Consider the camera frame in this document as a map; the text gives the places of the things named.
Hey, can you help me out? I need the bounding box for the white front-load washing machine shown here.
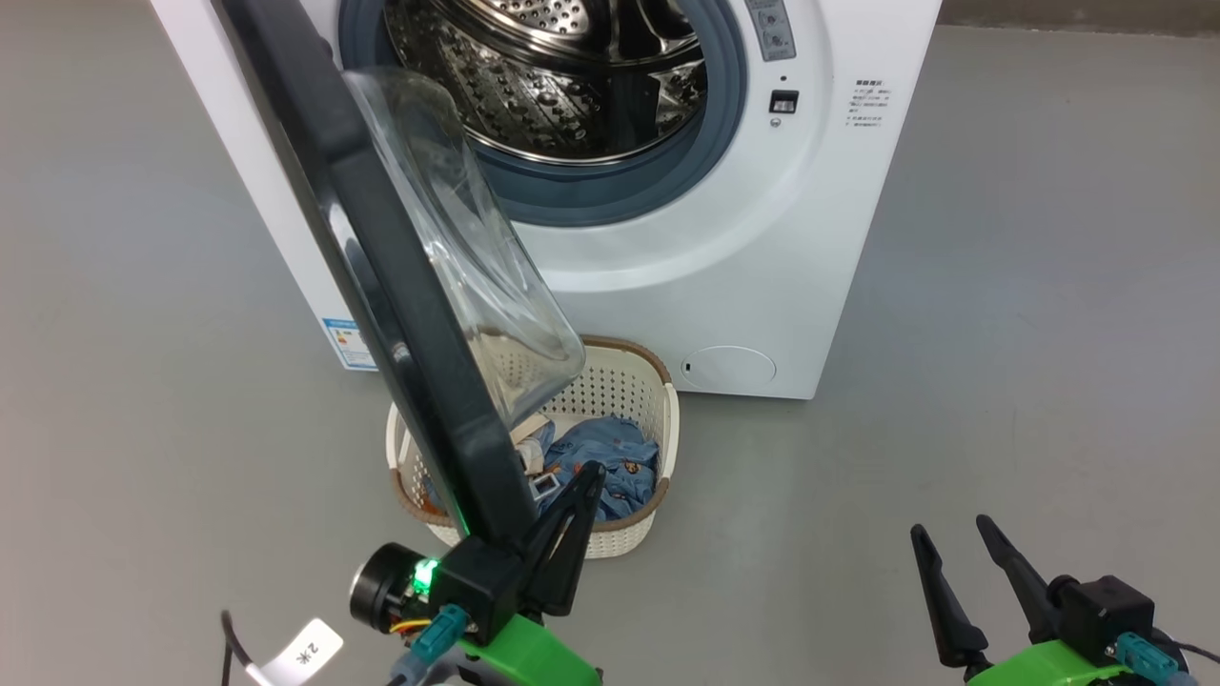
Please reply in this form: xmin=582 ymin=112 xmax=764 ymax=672
xmin=150 ymin=0 xmax=943 ymax=401

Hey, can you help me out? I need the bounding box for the small printed text sticker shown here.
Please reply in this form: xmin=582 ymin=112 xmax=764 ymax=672
xmin=845 ymin=78 xmax=894 ymax=131

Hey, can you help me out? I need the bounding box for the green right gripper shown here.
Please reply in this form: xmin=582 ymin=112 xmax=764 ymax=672
xmin=909 ymin=514 xmax=1140 ymax=686

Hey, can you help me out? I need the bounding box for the blue energy label sticker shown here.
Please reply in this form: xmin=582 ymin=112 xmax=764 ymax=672
xmin=321 ymin=316 xmax=378 ymax=372

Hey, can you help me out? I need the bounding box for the white left cable tag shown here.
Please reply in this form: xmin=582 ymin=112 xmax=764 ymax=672
xmin=245 ymin=618 xmax=345 ymax=686

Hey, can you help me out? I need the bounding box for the black round glass washer door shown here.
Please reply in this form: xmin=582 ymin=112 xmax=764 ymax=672
xmin=212 ymin=0 xmax=588 ymax=573

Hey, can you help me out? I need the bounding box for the black right cable teal plug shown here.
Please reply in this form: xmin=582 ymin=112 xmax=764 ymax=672
xmin=1113 ymin=631 xmax=1220 ymax=686

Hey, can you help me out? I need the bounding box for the cream perforated laundry basket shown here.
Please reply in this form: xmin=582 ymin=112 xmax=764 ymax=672
xmin=385 ymin=334 xmax=681 ymax=560

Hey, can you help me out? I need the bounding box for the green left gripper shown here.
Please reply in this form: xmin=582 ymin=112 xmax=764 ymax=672
xmin=448 ymin=461 xmax=608 ymax=686

